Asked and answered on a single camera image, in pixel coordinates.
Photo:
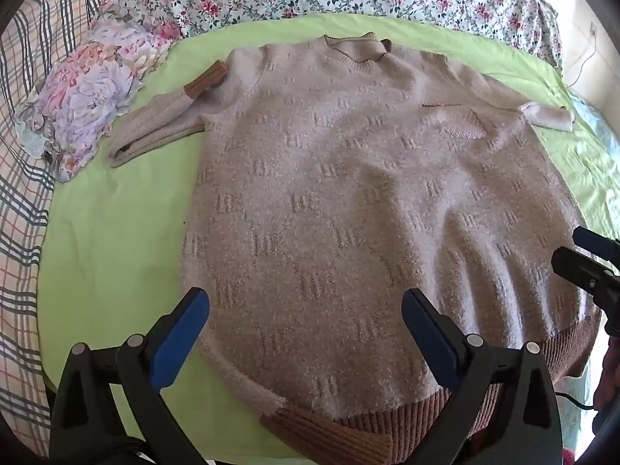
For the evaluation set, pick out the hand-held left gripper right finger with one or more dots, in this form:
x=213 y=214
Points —
x=428 y=334

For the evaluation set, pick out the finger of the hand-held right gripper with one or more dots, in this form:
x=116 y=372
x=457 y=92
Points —
x=581 y=271
x=593 y=244

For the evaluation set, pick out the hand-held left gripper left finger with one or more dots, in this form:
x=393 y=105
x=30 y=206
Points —
x=181 y=334

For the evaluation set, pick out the beige knitted sweater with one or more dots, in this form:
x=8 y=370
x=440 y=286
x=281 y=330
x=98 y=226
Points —
x=348 y=203

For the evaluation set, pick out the light green bed sheet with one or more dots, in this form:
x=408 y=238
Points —
x=111 y=261

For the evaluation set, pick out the light blue bed sheet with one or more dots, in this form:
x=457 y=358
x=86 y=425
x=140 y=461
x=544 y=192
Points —
x=598 y=126

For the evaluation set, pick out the plaid bedsheet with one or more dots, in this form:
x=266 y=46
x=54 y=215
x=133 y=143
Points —
x=24 y=203

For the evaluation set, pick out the purple pink floral cloth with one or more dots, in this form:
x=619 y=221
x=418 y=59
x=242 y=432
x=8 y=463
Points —
x=97 y=92

